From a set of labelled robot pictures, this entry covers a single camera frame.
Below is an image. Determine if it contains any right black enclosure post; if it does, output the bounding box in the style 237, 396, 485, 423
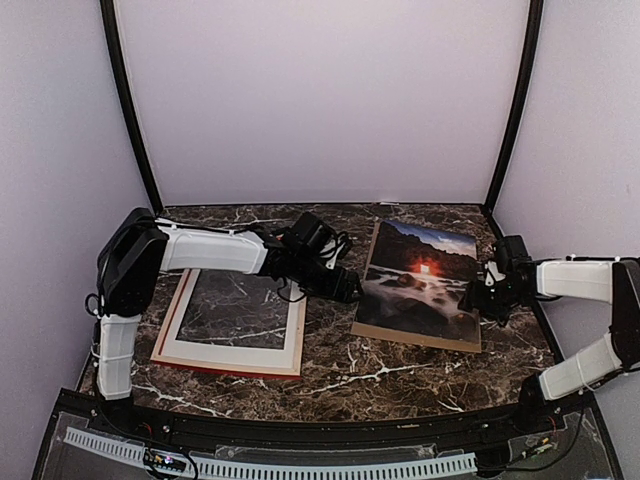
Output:
483, 0, 544, 216

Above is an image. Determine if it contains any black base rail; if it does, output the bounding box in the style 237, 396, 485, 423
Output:
49, 387, 601, 456

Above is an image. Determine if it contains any grey slotted cable duct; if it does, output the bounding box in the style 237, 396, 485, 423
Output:
64, 425, 479, 479

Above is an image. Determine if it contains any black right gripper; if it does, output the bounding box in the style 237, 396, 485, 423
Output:
458, 278, 527, 322

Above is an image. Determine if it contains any landscape sunset photo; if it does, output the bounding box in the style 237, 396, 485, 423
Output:
352, 219, 479, 346

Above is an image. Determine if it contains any left black enclosure post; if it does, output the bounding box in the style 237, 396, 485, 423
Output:
99, 0, 164, 214

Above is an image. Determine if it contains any small green circuit board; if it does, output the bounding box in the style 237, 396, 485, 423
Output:
143, 449, 187, 472

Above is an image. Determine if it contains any black enclosure post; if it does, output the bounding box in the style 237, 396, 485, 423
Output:
483, 0, 544, 216
99, 0, 164, 214

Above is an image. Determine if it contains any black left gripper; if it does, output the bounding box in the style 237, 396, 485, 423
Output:
291, 251, 365, 304

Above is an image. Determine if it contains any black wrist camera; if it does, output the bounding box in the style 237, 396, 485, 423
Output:
484, 235, 532, 284
277, 212, 353, 261

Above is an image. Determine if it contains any white mat board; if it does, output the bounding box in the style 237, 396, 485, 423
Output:
160, 268, 301, 371

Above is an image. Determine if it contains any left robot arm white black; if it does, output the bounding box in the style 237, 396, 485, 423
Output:
89, 207, 363, 436

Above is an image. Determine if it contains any brown cardboard backing board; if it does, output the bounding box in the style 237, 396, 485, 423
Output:
349, 219, 482, 354

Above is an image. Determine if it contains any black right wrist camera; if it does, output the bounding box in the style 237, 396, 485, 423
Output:
484, 235, 532, 284

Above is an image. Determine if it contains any wooden picture frame red edge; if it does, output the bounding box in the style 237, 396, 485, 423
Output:
149, 267, 309, 381

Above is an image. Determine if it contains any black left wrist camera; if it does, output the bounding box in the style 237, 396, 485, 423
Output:
277, 212, 353, 261

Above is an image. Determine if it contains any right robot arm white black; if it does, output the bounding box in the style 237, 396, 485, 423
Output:
458, 257, 639, 434

